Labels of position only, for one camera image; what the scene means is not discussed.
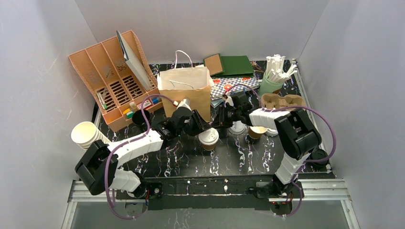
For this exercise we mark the blue checkered paper bag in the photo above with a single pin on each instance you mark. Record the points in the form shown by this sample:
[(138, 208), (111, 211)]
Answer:
[(222, 85)]

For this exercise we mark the kraft paper takeout bag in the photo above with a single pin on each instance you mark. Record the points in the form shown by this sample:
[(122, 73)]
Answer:
[(192, 83)]

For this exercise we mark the stack of white paper cups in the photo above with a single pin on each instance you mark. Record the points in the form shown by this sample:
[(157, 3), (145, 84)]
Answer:
[(85, 133)]

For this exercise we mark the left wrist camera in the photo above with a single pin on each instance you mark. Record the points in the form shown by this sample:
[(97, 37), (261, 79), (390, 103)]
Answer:
[(184, 103)]

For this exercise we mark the stack of pulp cup carriers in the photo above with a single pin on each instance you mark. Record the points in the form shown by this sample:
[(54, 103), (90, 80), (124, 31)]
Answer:
[(275, 101)]

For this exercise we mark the brown paper coffee cup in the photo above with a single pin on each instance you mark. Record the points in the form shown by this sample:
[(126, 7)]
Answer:
[(208, 139)]

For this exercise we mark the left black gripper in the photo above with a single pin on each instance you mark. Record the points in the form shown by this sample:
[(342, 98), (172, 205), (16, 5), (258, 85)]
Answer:
[(196, 122)]

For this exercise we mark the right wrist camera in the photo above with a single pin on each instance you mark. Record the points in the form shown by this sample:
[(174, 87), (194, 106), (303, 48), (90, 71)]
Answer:
[(228, 102)]

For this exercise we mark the green cup with straws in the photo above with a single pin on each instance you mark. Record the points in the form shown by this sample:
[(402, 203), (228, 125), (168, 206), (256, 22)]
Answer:
[(274, 76)]

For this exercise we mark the stack of white cup lids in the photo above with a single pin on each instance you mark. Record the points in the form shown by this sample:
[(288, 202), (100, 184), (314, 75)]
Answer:
[(271, 132)]

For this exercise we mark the green paper bag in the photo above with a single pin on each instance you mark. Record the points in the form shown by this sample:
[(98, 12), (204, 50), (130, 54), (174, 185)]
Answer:
[(229, 66)]

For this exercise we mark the red white card box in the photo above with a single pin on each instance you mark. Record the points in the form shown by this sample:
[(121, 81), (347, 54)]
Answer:
[(145, 105)]

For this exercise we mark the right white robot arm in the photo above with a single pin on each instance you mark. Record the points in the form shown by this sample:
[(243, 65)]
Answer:
[(298, 135)]

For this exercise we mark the single white cup lid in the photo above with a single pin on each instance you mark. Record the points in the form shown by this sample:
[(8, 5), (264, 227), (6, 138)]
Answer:
[(237, 128)]

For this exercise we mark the white board in organizer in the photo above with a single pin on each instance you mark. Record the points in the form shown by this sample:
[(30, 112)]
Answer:
[(134, 63)]

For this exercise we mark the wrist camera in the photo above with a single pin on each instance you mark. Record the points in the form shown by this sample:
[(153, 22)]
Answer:
[(228, 102), (184, 103)]

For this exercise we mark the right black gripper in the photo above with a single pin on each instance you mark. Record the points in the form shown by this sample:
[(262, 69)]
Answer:
[(225, 117)]

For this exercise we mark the green pen in organizer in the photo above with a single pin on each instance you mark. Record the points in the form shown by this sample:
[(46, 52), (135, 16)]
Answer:
[(101, 100)]

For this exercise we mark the black cup lid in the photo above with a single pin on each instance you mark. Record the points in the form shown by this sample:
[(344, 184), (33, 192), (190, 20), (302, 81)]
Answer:
[(139, 120), (317, 155)]

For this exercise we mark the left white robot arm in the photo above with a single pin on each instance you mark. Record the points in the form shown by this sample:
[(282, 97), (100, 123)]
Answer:
[(100, 166)]

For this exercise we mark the orange plastic desk organizer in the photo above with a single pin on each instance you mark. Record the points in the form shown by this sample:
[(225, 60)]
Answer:
[(102, 68)]

